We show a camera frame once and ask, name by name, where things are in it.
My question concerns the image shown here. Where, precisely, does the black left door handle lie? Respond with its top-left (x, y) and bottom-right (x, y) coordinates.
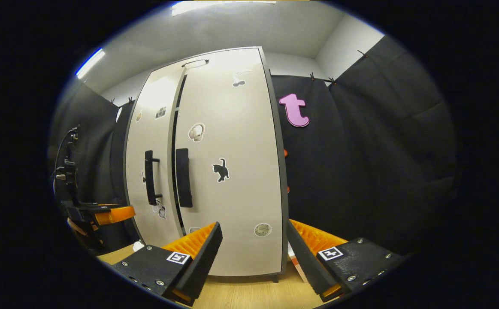
top-left (144, 150), bottom-right (163, 206)

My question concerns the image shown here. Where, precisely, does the white cabinet door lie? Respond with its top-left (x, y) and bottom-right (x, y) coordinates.
top-left (170, 64), bottom-right (285, 276)
top-left (124, 69), bottom-right (185, 249)

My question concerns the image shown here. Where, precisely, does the small ceiling light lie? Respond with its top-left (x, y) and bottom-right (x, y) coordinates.
top-left (76, 48), bottom-right (106, 79)

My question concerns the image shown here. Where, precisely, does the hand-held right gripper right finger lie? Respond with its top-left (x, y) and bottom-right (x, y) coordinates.
top-left (286, 219), bottom-right (405, 303)

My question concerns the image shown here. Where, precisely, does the white shoe cabinet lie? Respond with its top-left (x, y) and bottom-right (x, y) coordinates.
top-left (123, 46), bottom-right (290, 282)

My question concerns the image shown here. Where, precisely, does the long ceiling light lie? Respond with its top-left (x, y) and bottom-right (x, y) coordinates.
top-left (172, 1), bottom-right (275, 16)

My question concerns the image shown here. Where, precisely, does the white cabinet drawer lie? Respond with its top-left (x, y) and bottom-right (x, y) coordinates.
top-left (151, 46), bottom-right (262, 73)

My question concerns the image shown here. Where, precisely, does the white and red book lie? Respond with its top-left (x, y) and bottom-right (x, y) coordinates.
top-left (288, 242), bottom-right (309, 282)

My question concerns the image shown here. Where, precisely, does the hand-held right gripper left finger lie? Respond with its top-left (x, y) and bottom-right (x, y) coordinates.
top-left (111, 221), bottom-right (223, 306)

